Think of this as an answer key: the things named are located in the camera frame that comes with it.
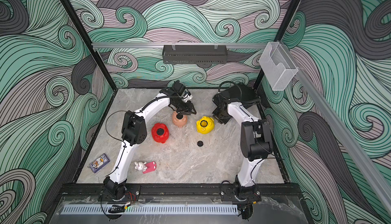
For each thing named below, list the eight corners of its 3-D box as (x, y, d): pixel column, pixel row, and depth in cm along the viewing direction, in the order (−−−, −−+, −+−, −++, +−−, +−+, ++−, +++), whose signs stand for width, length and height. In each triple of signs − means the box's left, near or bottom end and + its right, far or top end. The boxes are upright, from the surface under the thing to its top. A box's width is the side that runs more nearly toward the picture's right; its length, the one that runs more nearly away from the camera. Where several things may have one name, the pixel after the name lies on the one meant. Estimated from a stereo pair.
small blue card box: (90, 165, 84) (88, 164, 82) (106, 154, 88) (104, 152, 86) (95, 173, 81) (93, 171, 80) (110, 161, 86) (108, 159, 84)
